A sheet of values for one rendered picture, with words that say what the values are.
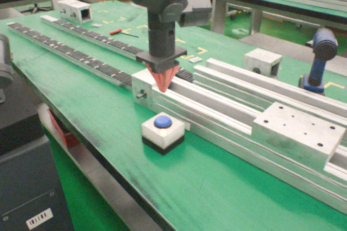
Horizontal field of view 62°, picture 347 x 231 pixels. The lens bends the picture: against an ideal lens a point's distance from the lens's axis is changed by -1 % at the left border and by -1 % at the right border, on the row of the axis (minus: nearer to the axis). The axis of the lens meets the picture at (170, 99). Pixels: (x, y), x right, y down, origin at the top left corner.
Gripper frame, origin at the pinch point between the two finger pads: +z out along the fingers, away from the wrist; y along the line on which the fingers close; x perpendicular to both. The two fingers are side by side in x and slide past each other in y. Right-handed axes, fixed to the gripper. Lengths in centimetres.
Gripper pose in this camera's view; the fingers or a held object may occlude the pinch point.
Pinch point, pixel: (162, 88)
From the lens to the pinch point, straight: 68.1
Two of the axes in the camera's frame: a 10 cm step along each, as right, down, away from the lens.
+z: 0.0, 8.5, 5.2
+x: -7.3, -3.6, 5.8
